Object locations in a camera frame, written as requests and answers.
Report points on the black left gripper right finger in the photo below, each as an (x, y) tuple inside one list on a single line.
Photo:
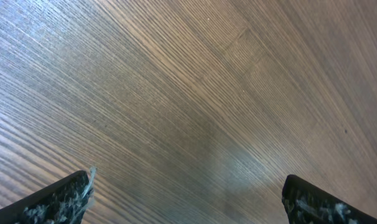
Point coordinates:
[(305, 203)]

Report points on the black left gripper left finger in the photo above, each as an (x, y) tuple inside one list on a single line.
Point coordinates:
[(63, 202)]

